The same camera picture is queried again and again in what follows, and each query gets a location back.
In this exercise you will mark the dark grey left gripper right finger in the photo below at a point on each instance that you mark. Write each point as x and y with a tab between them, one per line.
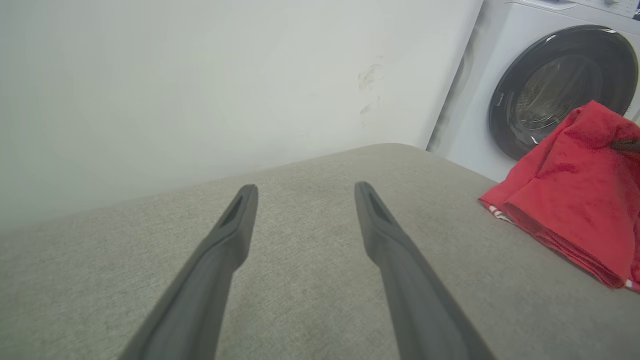
420	305

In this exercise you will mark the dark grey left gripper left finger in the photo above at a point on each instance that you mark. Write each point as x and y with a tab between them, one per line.
200	300

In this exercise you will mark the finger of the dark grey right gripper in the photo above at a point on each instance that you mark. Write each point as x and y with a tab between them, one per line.
627	145

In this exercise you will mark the red white sports jersey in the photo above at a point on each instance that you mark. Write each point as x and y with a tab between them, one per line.
575	200

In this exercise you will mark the dark round washing machine door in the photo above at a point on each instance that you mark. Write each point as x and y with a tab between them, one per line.
545	90

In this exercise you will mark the grey fabric sofa cushion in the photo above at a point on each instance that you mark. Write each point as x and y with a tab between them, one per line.
310	300

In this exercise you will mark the white washing machine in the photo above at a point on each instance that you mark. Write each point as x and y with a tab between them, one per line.
475	125

